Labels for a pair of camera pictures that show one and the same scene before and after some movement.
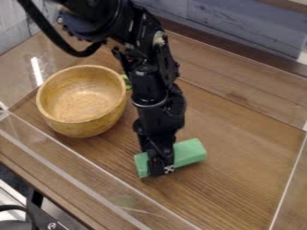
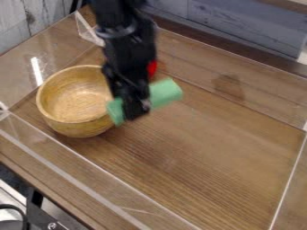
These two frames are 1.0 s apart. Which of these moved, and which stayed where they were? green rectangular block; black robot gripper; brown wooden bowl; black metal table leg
Moved: green rectangular block; black robot gripper
Stayed: brown wooden bowl; black metal table leg
